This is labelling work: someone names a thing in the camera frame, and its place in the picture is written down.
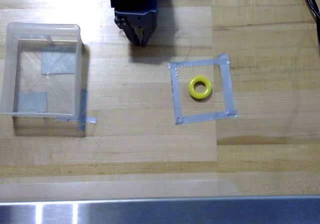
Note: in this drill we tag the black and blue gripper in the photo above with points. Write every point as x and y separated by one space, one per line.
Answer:
137 21

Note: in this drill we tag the clear plastic container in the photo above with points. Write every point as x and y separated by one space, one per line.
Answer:
78 58

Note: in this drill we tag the grey tape patch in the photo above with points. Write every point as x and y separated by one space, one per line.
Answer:
58 61
31 102

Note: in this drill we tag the shiny metal rail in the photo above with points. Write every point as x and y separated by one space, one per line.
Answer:
175 210

